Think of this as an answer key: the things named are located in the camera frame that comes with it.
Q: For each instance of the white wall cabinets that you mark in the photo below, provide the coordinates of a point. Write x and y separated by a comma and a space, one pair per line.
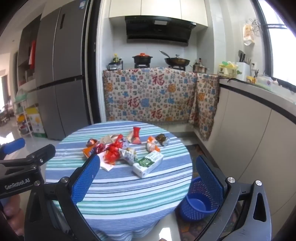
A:
157, 9

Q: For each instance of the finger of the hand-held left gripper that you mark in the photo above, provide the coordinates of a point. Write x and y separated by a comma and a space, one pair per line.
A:
12, 144
42, 153

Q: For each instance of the grey refrigerator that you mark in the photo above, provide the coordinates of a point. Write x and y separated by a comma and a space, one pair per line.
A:
62, 81

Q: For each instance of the blue plastic basket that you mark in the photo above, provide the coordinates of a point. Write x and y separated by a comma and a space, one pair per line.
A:
194, 206

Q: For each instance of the black condiment rack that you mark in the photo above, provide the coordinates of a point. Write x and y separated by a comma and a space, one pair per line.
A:
114, 64

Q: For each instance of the large printed cloth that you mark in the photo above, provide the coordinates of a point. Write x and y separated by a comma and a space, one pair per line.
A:
150, 97

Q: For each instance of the person's left hand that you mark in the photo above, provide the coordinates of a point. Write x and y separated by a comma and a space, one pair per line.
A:
10, 208

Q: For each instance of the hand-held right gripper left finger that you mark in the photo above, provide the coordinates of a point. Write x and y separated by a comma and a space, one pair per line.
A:
86, 176

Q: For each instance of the window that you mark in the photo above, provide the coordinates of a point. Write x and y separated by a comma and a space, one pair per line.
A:
282, 41

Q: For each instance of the green and white carton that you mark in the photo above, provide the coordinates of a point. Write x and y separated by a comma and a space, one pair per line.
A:
148, 163

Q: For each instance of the shiny red wrapper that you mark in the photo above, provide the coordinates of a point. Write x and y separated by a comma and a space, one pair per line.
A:
113, 153

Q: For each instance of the black gas stove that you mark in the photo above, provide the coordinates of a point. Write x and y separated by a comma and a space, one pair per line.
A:
177, 68

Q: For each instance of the beige wrapper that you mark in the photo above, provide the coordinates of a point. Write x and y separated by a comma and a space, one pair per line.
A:
130, 137

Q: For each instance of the orange and white packet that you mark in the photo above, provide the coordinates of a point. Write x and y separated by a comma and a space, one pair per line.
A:
152, 144

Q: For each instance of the white paper napkin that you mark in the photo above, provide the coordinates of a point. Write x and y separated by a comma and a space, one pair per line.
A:
107, 166

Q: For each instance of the hanging metal utensils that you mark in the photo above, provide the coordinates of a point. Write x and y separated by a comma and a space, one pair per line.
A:
256, 25

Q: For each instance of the beige counter cabinets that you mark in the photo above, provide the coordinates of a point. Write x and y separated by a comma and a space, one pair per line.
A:
254, 139

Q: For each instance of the steel pot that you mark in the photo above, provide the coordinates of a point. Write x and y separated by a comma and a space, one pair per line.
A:
200, 68

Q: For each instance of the black door frame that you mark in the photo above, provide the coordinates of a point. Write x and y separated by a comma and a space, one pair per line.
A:
93, 69

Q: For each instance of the red cloth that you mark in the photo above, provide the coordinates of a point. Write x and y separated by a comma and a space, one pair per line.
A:
32, 54

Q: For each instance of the gold and green wrapper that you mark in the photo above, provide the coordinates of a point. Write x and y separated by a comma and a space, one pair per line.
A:
161, 139

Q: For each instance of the red and white wrapper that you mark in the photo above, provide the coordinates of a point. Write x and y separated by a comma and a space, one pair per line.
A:
100, 148

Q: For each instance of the yellow and green containers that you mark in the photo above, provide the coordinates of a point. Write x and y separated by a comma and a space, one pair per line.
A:
227, 69

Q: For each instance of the copper foil wrapper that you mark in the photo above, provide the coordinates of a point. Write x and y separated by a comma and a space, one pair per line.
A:
91, 141

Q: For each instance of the small printed cloth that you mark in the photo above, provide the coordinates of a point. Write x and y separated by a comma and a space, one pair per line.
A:
205, 104

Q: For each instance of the hanging printed bag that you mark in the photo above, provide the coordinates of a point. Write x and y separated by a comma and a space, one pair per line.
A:
248, 34

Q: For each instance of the black range hood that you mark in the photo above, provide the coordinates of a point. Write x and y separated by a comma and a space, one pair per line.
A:
159, 29

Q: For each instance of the cardboard box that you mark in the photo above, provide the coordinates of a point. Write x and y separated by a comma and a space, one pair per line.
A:
37, 124

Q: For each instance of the red snack packet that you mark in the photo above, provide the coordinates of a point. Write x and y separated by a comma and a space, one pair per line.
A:
136, 135

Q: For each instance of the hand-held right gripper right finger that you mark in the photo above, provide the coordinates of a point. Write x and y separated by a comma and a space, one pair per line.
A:
208, 179

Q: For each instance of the black clay pot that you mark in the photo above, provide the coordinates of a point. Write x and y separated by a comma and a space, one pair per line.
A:
142, 59

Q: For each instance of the white knife block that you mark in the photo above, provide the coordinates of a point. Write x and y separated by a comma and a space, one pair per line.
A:
242, 68

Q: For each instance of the orange and blue snack packet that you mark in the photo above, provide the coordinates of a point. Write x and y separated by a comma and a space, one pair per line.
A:
89, 151

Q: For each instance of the wooden shelf cabinet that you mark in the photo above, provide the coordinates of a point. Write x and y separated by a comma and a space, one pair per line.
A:
26, 34

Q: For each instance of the silver wrapper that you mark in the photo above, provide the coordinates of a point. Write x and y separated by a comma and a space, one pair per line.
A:
127, 157

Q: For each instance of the wok with lid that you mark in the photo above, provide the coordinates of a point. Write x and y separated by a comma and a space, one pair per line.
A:
177, 61

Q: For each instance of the white shelf rack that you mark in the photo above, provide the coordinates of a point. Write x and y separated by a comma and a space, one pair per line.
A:
22, 111

